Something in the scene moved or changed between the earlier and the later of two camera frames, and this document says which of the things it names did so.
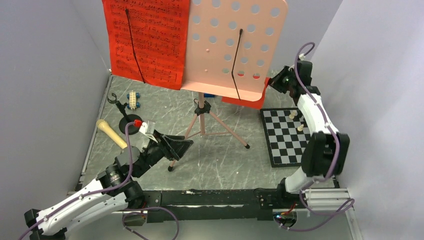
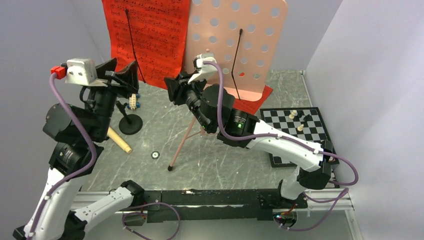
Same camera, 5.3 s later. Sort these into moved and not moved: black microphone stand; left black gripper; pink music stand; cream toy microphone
Moved: left black gripper
Not moved: cream toy microphone; pink music stand; black microphone stand
